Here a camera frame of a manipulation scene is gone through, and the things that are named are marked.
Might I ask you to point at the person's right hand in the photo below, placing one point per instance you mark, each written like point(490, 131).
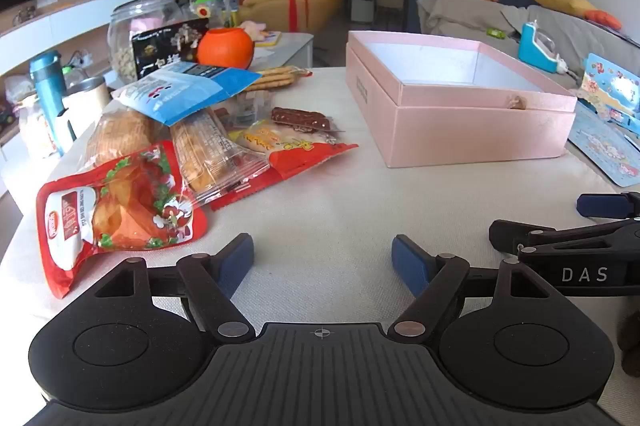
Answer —
point(629, 341)

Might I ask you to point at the large glass jar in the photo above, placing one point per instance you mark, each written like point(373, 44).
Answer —
point(122, 36)

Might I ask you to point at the grey sofa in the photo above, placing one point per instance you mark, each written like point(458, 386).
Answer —
point(465, 18)

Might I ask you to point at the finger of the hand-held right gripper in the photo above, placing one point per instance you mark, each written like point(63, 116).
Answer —
point(510, 236)
point(600, 206)

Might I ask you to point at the chocolate bar clear packet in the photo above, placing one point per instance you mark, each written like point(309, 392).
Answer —
point(302, 118)

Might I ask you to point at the orange cushion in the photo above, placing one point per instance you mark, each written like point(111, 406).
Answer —
point(605, 20)

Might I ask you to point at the red sausage packet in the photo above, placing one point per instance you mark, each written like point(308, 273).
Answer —
point(305, 158)

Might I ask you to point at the white fringed tablecloth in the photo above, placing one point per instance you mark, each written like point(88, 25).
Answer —
point(325, 206)

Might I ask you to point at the red roast duck packet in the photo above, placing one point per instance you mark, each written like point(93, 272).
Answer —
point(120, 216)

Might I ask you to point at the teal white toy machine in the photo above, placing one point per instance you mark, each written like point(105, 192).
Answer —
point(535, 46)

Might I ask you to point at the teal bottle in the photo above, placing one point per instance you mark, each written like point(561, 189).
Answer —
point(47, 96)

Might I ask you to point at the yellow rice cracker packet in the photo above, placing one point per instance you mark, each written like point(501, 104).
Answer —
point(265, 137)

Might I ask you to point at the orange pumpkin bucket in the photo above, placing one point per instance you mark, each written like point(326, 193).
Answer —
point(225, 48)

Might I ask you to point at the white paper sheet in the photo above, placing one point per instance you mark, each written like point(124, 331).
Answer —
point(262, 52)

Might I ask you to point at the biscuit sticks packet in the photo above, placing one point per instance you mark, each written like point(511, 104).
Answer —
point(280, 78)

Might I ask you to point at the cartoon toy card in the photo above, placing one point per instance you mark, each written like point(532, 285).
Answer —
point(610, 81)

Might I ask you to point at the black printed snack box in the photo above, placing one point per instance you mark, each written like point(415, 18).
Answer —
point(160, 48)

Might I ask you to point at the flat cartoon cardboard packaging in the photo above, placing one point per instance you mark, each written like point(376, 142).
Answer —
point(600, 146)

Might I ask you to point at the blue white snack packet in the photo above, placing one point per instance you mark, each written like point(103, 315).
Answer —
point(185, 88)

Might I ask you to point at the yellow armchair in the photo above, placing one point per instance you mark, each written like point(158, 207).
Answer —
point(300, 1)

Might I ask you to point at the yellow cushion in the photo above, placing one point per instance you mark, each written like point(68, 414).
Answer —
point(562, 2)

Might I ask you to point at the clear plastic bag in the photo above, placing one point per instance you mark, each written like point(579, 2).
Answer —
point(35, 126)

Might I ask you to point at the pink cardboard box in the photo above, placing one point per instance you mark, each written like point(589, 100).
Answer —
point(450, 126)

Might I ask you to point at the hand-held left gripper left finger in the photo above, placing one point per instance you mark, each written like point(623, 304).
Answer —
point(236, 262)

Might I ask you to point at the clear bread loaf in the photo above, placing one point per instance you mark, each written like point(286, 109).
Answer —
point(210, 156)
point(120, 133)

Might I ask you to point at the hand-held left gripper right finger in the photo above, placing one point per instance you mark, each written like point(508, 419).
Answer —
point(410, 267)

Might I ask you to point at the yellow tray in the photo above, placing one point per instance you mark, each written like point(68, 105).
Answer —
point(270, 40)

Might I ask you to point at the pink plush toy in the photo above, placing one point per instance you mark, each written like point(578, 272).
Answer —
point(252, 30)

